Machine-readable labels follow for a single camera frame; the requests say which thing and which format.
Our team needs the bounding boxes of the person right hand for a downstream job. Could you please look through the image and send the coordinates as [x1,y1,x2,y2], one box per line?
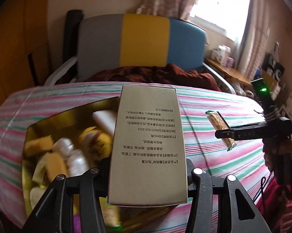
[262,137,292,185]

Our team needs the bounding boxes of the white foam sponge block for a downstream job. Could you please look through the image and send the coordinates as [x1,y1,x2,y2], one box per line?
[92,110,117,137]

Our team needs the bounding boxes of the brown snack bar packet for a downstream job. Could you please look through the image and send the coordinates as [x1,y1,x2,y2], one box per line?
[205,110,237,151]

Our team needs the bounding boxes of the wooden wardrobe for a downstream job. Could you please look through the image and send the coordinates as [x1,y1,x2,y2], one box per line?
[0,0,52,106]

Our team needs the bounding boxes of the large white plastic bag ball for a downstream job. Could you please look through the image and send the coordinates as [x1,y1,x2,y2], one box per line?
[67,149,90,177]

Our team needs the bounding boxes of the white boxes on desk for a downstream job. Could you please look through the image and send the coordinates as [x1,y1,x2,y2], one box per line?
[210,45,234,67]

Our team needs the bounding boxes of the dark red blanket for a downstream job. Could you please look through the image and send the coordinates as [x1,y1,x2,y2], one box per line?
[85,63,220,91]

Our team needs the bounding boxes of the cream fluffy cloth pouch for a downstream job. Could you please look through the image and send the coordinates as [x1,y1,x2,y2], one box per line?
[30,187,46,209]

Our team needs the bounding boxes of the wooden desk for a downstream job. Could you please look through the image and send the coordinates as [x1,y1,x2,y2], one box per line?
[204,58,252,87]

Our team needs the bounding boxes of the yellow sponge block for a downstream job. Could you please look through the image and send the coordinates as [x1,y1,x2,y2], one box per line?
[23,135,54,157]
[44,152,69,182]

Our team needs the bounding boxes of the Weidan biscuit packet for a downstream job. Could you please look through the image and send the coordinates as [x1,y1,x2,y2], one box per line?
[99,197,122,231]

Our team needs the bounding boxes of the white cardboard box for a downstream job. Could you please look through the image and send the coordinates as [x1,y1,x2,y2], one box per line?
[108,85,187,207]

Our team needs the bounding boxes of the grey yellow blue headboard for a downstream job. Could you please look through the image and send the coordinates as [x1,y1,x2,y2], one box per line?
[77,14,206,79]

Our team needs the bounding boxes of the green white carton box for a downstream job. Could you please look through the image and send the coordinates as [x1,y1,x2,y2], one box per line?
[32,158,47,185]

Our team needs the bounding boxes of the striped bed sheet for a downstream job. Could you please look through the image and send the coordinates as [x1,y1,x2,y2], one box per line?
[0,82,269,227]

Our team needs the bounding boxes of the yellow tiger plush toy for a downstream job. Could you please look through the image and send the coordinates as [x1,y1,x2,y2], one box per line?
[79,126,113,162]

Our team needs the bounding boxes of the pink curtain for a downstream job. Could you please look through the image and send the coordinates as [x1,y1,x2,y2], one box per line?
[136,0,270,79]

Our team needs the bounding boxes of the red quilt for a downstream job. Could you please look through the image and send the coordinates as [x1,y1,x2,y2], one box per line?
[256,178,292,232]

